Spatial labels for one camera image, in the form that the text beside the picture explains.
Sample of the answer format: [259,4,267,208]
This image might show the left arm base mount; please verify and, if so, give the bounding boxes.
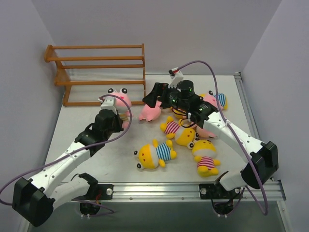
[95,184,114,200]

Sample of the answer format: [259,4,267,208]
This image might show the yellow plush blue stripes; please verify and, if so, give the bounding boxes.
[134,139,177,170]

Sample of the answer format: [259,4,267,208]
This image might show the yellow plush red stripes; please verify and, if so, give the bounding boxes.
[160,116,197,149]
[192,138,221,177]
[171,107,187,119]

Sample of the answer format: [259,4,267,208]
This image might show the pink plush orange stripes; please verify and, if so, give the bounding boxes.
[196,126,217,139]
[108,88,132,129]

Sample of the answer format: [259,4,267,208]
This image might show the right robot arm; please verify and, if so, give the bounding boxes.
[142,80,279,198]

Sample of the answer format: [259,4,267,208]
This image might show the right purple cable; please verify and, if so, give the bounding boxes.
[177,60,269,216]

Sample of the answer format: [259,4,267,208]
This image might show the yellow plush red stripes top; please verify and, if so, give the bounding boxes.
[171,107,187,119]

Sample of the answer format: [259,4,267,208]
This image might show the pink plush blue stripes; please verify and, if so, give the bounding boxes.
[199,90,228,110]

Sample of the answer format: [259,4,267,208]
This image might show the aluminium right rail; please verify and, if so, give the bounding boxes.
[234,72,260,140]

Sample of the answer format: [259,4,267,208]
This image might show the aluminium front rail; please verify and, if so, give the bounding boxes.
[31,181,287,201]

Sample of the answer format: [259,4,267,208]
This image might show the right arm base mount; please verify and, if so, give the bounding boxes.
[199,183,217,200]

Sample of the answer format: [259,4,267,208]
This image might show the yellow plush red stripes front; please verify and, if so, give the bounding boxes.
[192,138,221,177]

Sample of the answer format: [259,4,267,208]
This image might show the aluminium rail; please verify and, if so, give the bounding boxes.
[31,181,287,201]
[234,72,260,140]

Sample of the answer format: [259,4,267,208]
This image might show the pink plush face-down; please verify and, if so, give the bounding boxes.
[139,101,161,122]

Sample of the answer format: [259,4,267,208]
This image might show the wooden three-tier shelf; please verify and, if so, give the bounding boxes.
[44,44,146,106]

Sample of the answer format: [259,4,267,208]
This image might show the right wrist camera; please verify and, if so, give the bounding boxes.
[168,67,183,88]

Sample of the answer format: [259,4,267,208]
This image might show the yellow plush red stripes middle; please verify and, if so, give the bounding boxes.
[160,116,197,149]

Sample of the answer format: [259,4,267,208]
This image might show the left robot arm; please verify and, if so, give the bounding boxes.
[12,109,123,227]

